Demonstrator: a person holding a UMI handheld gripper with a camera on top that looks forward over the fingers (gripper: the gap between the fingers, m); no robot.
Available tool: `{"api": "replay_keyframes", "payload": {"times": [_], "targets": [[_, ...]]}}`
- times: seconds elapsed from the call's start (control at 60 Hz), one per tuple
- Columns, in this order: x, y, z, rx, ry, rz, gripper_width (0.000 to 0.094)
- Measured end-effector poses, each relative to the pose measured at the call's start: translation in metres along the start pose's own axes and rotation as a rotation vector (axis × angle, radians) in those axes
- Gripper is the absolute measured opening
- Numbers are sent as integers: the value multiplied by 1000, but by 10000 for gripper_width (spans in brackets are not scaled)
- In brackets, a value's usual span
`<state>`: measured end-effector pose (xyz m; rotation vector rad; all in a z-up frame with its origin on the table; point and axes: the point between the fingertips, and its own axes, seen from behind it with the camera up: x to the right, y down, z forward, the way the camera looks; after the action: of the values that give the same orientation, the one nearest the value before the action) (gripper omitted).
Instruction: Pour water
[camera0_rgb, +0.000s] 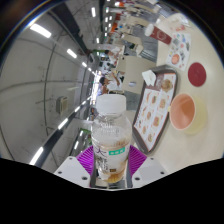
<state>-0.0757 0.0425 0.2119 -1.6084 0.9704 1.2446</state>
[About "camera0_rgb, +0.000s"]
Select ceiling air conditioner unit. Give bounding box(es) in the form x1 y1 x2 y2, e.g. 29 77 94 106
55 95 69 116

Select crumpled white napkin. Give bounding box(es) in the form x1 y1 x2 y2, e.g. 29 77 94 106
141 69 158 87

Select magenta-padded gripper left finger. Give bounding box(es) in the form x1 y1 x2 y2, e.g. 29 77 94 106
53 144 98 189

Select beige canteen chairs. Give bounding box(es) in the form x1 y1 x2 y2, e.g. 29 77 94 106
108 0 163 113

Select printed paper tray liner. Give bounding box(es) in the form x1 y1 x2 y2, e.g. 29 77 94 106
134 73 177 152

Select pale yellow cup pink inside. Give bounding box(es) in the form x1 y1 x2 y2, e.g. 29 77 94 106
169 93 208 136

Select red paper cup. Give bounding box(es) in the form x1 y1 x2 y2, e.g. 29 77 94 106
144 23 173 46

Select ceiling strip lights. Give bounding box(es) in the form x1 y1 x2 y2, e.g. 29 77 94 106
29 5 115 166

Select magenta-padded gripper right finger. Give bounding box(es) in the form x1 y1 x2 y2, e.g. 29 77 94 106
126 144 168 189

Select colourful printed flyer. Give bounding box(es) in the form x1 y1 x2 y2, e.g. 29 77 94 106
165 32 193 72

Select person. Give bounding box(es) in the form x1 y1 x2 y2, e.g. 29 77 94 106
99 71 123 95
104 49 120 67

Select clear tea bottle white cap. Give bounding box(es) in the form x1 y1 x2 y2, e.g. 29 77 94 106
90 93 134 184

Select flat round red coaster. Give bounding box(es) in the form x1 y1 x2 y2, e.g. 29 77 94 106
187 62 208 88

